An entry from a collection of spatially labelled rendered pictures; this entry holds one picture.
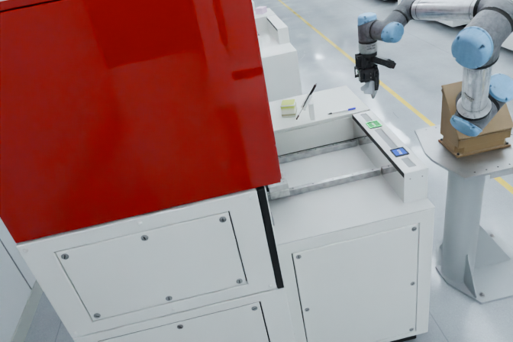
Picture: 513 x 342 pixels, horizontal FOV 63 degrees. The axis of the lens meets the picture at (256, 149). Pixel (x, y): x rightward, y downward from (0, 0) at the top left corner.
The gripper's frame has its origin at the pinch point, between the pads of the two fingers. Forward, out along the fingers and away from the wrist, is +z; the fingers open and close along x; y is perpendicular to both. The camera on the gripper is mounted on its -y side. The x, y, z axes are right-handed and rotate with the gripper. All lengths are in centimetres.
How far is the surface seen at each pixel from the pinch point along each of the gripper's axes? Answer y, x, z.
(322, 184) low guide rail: 31.6, 19.0, 26.4
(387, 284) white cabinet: 15, 46, 64
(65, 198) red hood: 111, 66, -22
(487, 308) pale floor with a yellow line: -40, 36, 111
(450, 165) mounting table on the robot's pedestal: -23.3, 23.4, 28.7
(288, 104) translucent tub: 33.7, -25.7, 7.5
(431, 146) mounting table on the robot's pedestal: -23.7, 6.9, 28.7
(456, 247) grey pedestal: -34, 17, 85
